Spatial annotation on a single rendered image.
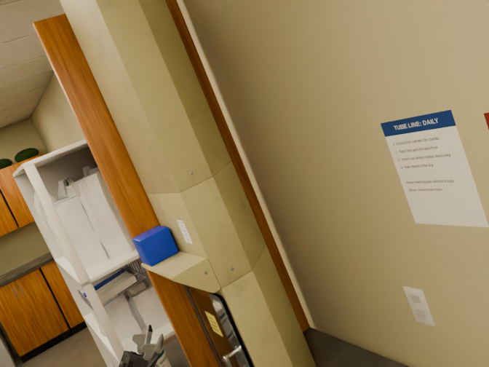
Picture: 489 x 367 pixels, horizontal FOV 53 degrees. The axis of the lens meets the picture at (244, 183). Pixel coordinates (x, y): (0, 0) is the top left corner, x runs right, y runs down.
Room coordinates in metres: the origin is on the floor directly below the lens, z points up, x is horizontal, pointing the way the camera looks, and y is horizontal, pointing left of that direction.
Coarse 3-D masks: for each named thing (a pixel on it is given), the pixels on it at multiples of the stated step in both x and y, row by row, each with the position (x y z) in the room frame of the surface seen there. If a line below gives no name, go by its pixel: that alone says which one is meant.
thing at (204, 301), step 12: (192, 288) 1.54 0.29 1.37; (204, 300) 1.47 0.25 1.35; (216, 300) 1.37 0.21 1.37; (204, 312) 1.53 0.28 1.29; (216, 312) 1.42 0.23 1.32; (228, 312) 1.34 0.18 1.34; (204, 324) 1.58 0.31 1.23; (228, 324) 1.36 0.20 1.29; (216, 336) 1.52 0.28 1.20; (228, 336) 1.40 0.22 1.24; (216, 348) 1.57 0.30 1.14; (228, 348) 1.45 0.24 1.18; (240, 348) 1.35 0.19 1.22; (240, 360) 1.39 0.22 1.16
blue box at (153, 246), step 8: (144, 232) 1.58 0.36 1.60; (152, 232) 1.53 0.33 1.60; (160, 232) 1.51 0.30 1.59; (168, 232) 1.52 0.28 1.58; (136, 240) 1.52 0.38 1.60; (144, 240) 1.49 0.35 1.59; (152, 240) 1.50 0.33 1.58; (160, 240) 1.51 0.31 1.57; (168, 240) 1.52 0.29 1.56; (136, 248) 1.56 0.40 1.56; (144, 248) 1.48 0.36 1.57; (152, 248) 1.49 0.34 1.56; (160, 248) 1.50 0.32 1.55; (168, 248) 1.51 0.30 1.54; (176, 248) 1.52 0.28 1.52; (144, 256) 1.51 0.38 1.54; (152, 256) 1.49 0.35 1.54; (160, 256) 1.50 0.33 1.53; (168, 256) 1.51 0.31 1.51; (152, 264) 1.48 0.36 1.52
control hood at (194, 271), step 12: (180, 252) 1.51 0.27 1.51; (144, 264) 1.54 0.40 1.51; (156, 264) 1.48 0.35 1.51; (168, 264) 1.43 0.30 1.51; (180, 264) 1.38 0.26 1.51; (192, 264) 1.33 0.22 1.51; (204, 264) 1.33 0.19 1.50; (168, 276) 1.32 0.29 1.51; (180, 276) 1.30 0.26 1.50; (192, 276) 1.31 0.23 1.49; (204, 276) 1.32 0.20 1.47; (204, 288) 1.32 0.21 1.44; (216, 288) 1.33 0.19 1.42
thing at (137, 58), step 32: (64, 0) 1.57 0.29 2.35; (96, 0) 1.34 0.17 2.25; (128, 0) 1.37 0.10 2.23; (160, 0) 1.53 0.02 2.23; (96, 32) 1.43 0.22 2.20; (128, 32) 1.36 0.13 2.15; (160, 32) 1.44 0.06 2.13; (96, 64) 1.54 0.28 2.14; (128, 64) 1.34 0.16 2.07; (160, 64) 1.38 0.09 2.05; (128, 96) 1.40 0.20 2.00; (160, 96) 1.36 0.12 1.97; (192, 96) 1.47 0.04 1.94; (128, 128) 1.51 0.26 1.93; (160, 128) 1.35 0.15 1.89; (192, 128) 1.38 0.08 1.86; (160, 160) 1.37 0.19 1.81; (192, 160) 1.37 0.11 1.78; (224, 160) 1.51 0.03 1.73; (160, 192) 1.48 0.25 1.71
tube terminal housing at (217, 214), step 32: (192, 192) 1.35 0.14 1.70; (224, 192) 1.41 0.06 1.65; (160, 224) 1.62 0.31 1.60; (192, 224) 1.34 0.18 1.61; (224, 224) 1.37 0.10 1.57; (256, 224) 1.56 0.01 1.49; (224, 256) 1.36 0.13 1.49; (256, 256) 1.45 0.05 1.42; (224, 288) 1.34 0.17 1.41; (256, 288) 1.38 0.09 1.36; (256, 320) 1.36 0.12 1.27; (288, 320) 1.49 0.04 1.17; (256, 352) 1.34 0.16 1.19; (288, 352) 1.39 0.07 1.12
